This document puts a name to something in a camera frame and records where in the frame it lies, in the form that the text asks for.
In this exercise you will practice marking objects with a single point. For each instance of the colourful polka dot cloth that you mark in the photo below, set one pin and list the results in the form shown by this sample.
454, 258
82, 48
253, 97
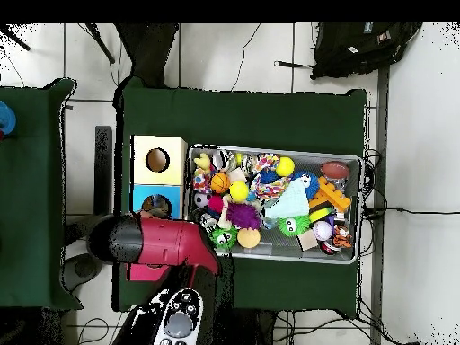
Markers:
269, 187

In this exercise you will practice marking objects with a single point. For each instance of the wooden box with three holes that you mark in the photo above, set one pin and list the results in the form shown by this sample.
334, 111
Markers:
176, 154

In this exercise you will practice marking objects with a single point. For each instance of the white baseball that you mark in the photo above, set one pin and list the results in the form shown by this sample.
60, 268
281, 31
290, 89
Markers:
323, 230

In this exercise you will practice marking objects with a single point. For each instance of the mint green knitted cloth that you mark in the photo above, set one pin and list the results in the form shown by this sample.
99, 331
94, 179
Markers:
289, 203

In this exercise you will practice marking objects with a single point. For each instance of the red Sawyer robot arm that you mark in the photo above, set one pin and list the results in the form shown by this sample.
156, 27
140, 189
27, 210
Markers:
172, 244

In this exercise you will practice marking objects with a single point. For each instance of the clear mesh bin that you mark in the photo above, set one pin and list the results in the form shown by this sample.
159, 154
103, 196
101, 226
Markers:
287, 255

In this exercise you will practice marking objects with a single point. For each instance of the small brown football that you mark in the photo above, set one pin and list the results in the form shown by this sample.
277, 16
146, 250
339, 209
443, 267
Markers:
336, 170

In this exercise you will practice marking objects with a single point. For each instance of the black backpack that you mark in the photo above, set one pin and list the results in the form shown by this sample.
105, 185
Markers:
359, 50

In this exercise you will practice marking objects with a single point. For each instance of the small orange basketball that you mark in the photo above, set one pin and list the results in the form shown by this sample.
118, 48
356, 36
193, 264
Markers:
221, 182

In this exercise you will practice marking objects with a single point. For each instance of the purple spiky ball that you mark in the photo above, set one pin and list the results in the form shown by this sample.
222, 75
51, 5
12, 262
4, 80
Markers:
243, 215

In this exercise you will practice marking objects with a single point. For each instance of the blue fuzzy toy with eyes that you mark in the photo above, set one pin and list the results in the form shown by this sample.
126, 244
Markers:
312, 183

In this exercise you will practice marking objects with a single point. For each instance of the orange plastic building block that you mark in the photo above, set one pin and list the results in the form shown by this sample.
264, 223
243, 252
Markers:
332, 195

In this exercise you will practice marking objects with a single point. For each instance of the dark green table cloth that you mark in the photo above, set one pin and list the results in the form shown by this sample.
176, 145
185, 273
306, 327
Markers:
237, 115
36, 180

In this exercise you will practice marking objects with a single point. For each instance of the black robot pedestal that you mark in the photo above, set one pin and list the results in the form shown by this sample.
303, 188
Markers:
251, 330

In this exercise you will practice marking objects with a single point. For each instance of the blue round object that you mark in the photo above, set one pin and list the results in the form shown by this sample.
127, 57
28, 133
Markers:
6, 116

